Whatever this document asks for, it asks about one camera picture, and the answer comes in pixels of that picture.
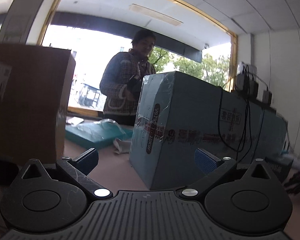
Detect small dark teal box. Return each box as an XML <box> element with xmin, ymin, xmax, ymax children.
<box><xmin>264</xmin><ymin>157</ymin><xmax>293</xmax><ymax>183</ymax></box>

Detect teal flat box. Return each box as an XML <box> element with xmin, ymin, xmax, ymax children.
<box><xmin>65</xmin><ymin>119</ymin><xmax>133</xmax><ymax>150</ymax></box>

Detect crumpled white paper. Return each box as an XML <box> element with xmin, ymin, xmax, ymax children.
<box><xmin>113</xmin><ymin>138</ymin><xmax>131</xmax><ymax>154</ymax></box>

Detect brown cardboard box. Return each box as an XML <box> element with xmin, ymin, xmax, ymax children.
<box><xmin>0</xmin><ymin>43</ymin><xmax>76</xmax><ymax>165</ymax></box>

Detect light blue cardboard box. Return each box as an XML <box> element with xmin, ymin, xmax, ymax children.
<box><xmin>129</xmin><ymin>72</ymin><xmax>287</xmax><ymax>190</ymax></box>

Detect black power adapters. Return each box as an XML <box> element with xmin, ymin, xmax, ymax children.
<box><xmin>235</xmin><ymin>62</ymin><xmax>272</xmax><ymax>106</ymax></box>

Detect person in plaid jacket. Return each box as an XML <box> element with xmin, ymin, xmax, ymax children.
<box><xmin>100</xmin><ymin>29</ymin><xmax>156</xmax><ymax>126</ymax></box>

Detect black hanging cable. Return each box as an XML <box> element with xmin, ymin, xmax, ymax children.
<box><xmin>217</xmin><ymin>64</ymin><xmax>256</xmax><ymax>163</ymax></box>

